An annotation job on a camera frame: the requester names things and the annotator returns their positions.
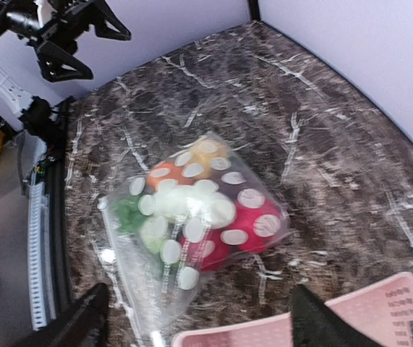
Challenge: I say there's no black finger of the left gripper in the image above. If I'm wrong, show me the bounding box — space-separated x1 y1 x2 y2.
35 41 93 82
91 0 132 40

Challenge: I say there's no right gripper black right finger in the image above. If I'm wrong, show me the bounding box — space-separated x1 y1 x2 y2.
291 285 376 346

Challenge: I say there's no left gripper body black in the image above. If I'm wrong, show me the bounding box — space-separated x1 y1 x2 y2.
25 1 98 51

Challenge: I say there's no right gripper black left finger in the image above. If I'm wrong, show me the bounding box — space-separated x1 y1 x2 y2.
20 283 109 347

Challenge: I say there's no bright red tomato toy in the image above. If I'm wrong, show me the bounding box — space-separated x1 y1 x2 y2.
229 200 282 253

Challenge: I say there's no clear polka dot zip bag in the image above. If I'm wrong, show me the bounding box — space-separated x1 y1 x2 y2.
98 132 289 334

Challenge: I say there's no dark red pomegranate toy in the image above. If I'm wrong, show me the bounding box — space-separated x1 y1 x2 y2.
180 229 243 273

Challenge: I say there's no orange tangerine toy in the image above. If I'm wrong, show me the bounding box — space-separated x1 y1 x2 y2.
146 161 193 192

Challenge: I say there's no white radish toy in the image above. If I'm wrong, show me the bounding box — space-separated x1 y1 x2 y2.
139 216 173 255
153 186 237 229

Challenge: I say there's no yellow peach toy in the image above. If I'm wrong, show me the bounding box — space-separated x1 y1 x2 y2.
185 139 229 179

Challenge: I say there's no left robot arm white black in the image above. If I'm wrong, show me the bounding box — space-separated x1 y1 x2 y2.
0 0 132 160

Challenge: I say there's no pink plastic basket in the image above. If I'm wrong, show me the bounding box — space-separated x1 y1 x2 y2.
172 272 413 346

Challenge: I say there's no white slotted cable duct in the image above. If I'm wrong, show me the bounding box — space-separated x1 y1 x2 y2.
27 182 56 331

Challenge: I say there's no left black frame post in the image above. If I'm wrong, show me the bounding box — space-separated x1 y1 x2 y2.
247 0 261 21

